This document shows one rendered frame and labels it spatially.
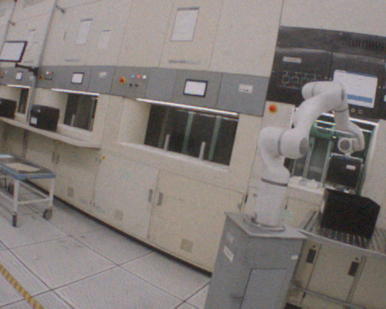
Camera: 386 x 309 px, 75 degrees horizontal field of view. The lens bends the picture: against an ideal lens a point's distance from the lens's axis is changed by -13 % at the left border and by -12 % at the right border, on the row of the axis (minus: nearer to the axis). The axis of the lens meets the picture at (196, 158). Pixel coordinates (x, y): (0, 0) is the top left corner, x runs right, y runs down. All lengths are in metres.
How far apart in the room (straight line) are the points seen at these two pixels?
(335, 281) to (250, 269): 0.97
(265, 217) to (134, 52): 2.01
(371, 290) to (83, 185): 2.68
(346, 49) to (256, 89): 0.67
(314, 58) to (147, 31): 1.49
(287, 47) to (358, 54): 0.48
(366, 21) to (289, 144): 1.23
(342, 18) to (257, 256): 1.61
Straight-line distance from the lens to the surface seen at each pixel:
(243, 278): 1.20
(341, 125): 1.70
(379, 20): 2.14
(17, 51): 3.75
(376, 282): 2.07
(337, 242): 1.34
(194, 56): 2.35
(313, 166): 2.82
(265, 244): 1.17
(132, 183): 2.56
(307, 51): 2.06
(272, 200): 1.21
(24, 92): 5.36
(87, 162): 3.00
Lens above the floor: 1.10
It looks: 5 degrees down
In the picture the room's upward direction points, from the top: 11 degrees clockwise
